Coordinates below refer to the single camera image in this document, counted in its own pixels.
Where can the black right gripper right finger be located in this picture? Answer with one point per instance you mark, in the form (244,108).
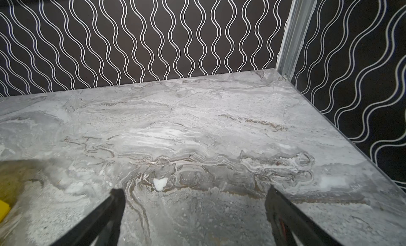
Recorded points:
(289,223)

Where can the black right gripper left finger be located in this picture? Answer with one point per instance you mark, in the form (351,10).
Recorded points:
(101,227)

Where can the yellow plastic bin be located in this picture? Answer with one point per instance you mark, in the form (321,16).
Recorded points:
(4,210)

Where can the aluminium back right corner post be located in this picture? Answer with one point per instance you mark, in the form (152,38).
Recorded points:
(295,31)

